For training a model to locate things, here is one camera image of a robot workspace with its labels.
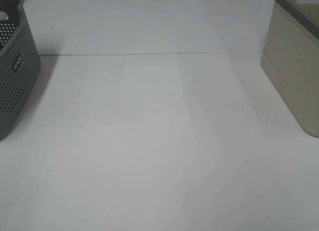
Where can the beige plastic storage bin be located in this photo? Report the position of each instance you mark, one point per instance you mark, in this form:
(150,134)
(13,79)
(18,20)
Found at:
(291,59)

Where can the grey perforated plastic basket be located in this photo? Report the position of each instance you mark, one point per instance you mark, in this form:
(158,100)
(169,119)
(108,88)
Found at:
(19,63)

